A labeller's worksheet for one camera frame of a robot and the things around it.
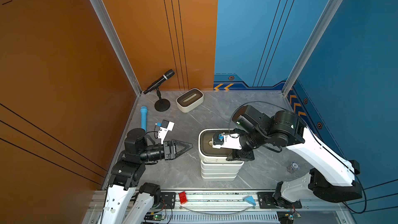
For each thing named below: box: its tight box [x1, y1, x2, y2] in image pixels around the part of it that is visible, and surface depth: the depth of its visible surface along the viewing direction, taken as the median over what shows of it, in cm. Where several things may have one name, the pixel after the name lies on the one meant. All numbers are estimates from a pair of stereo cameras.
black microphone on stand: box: [143, 68, 176, 112], surface depth 98 cm
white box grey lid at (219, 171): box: [200, 167, 242, 176], surface depth 72 cm
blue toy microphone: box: [139, 105, 149, 132], surface depth 107 cm
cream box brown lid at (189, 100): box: [175, 88, 205, 114], surface depth 111 cm
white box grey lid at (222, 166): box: [200, 161, 245, 172], surface depth 64 cm
